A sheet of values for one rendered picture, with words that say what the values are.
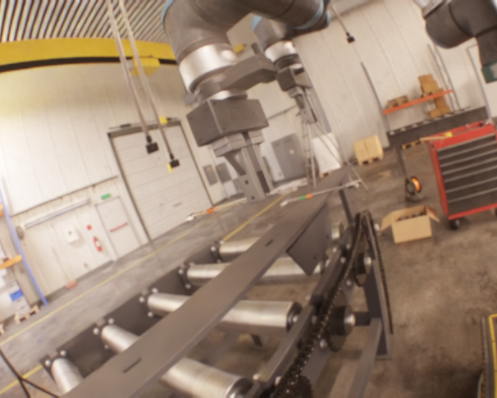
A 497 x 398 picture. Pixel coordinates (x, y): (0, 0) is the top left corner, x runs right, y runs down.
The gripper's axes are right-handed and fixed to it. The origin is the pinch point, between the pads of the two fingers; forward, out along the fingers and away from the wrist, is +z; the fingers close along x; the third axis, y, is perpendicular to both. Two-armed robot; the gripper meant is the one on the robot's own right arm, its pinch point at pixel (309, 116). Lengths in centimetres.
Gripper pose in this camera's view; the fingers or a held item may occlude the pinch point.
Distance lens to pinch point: 70.9
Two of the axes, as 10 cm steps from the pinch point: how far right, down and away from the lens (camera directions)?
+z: 3.7, 9.2, 1.3
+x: 5.3, -3.2, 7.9
